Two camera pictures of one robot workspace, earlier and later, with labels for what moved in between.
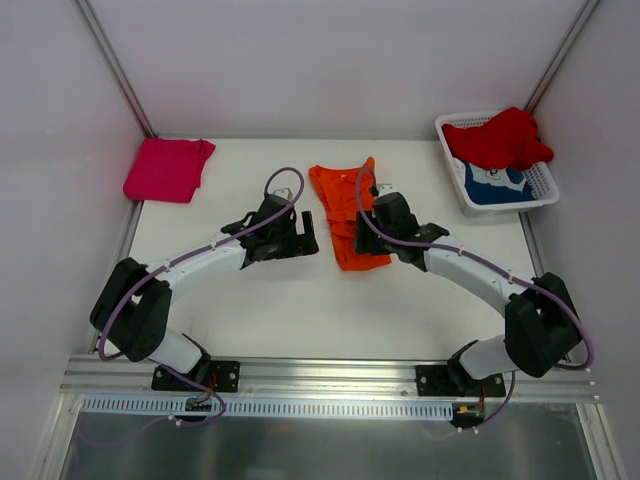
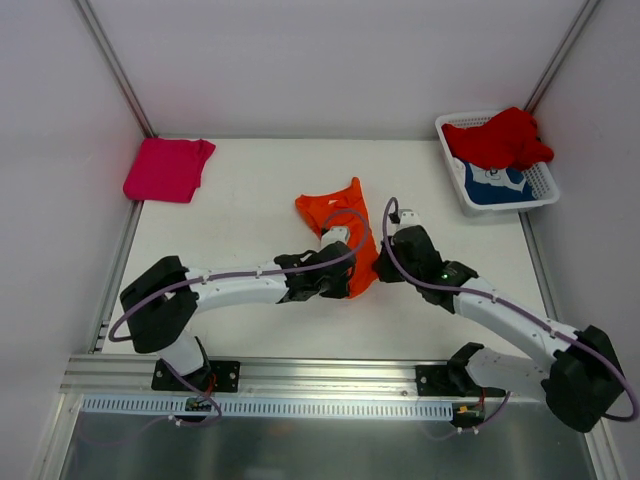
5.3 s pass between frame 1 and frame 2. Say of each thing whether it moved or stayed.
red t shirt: stayed
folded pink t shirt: stayed
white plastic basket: stayed
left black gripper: moved
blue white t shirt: stayed
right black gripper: moved
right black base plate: stayed
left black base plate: stayed
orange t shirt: moved
